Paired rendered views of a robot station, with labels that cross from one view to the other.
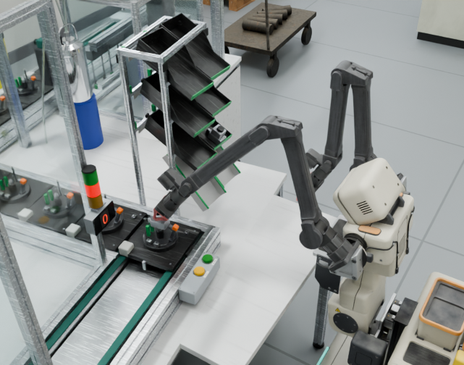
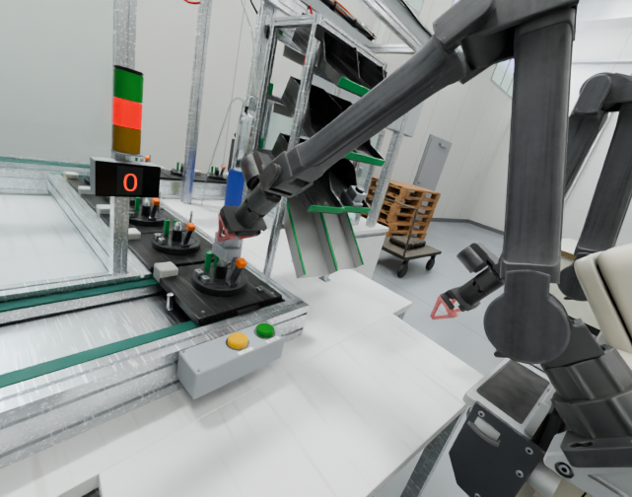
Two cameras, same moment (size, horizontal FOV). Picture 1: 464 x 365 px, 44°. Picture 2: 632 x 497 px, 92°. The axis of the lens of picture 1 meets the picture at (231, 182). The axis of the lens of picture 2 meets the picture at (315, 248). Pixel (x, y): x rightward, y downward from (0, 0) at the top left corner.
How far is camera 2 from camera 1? 1.54 m
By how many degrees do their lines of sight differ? 22
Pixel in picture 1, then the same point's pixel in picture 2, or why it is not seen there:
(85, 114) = (240, 184)
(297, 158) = (551, 84)
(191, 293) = (193, 370)
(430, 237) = not seen: hidden behind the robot
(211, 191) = (318, 262)
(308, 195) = (551, 197)
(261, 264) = (349, 386)
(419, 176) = not seen: hidden behind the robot
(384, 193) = not seen: outside the picture
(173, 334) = (107, 444)
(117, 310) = (57, 342)
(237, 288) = (292, 407)
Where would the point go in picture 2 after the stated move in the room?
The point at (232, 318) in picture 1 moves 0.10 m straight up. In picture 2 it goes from (246, 464) to (257, 420)
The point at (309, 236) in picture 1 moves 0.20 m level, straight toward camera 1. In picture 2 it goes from (525, 316) to (586, 475)
